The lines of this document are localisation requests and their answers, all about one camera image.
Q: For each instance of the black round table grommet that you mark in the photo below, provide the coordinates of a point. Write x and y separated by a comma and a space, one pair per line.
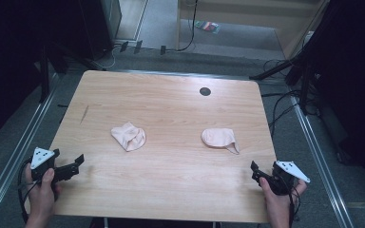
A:
205, 91

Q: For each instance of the metal floor rail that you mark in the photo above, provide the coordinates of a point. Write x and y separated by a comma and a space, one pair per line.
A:
22, 139
320, 158

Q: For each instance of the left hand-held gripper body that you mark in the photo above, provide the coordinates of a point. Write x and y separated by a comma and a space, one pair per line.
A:
46, 164

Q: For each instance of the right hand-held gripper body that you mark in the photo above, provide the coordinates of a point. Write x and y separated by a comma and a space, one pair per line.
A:
283, 179

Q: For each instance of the black cabinet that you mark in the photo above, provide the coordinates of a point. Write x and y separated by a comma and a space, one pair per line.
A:
98, 25

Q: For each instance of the person's right hand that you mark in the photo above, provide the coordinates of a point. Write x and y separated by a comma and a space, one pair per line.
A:
277, 205

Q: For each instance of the black metal stand post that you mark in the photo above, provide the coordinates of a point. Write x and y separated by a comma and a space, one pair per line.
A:
44, 72

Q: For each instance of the person's left hand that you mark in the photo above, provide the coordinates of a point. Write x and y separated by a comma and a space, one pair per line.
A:
41, 196

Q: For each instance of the pink sock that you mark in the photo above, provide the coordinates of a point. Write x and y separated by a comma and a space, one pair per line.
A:
129, 136
218, 138

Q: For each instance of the colourful packet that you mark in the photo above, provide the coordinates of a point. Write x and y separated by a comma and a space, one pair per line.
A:
207, 26

